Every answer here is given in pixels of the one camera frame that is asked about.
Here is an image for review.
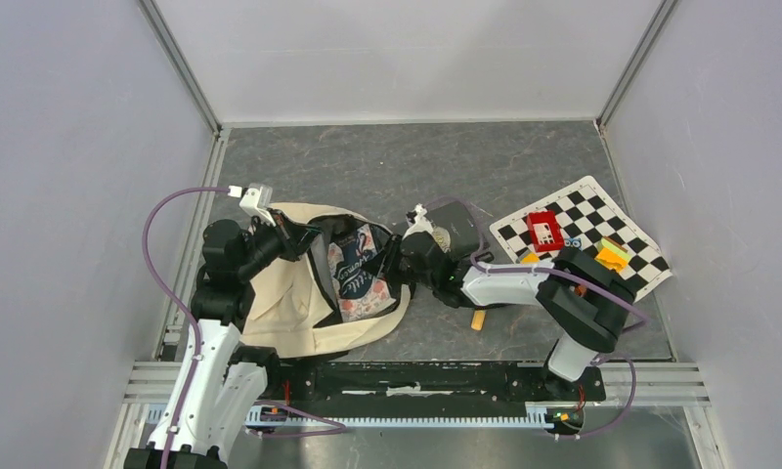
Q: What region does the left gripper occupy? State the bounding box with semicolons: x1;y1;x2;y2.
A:
236;207;323;280

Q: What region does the beige canvas backpack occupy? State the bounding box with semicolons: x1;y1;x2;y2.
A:
241;203;413;359

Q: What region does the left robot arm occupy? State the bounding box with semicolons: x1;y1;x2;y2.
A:
123;210;322;468

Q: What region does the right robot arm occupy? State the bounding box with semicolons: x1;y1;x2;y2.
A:
363;233;640;399

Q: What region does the black gold book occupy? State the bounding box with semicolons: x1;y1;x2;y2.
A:
426;199;490;261

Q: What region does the orange highlighter pen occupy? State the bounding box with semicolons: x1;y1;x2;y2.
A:
470;310;487;331

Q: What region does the red toy block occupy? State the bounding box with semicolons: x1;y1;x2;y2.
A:
527;210;564;253

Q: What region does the blue owl figure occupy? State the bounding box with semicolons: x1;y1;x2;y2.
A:
564;236;585;250

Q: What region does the black white chessboard mat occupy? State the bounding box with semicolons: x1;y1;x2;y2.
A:
490;176;673;301

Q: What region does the colourful toy block pile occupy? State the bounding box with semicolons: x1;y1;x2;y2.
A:
595;236;631;273

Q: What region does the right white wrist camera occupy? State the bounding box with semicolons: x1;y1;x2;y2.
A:
403;204;434;238

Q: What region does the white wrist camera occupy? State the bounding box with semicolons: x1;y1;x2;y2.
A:
228;183;275;227
403;204;434;238

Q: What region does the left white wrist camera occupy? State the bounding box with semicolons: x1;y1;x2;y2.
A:
228;183;275;227

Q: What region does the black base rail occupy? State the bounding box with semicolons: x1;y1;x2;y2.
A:
263;361;607;431

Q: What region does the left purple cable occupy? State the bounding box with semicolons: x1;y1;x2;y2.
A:
141;187;347;469

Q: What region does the purple cable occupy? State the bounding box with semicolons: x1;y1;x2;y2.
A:
423;195;651;440
141;187;347;469

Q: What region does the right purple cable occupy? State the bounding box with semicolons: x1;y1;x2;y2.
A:
423;195;651;440

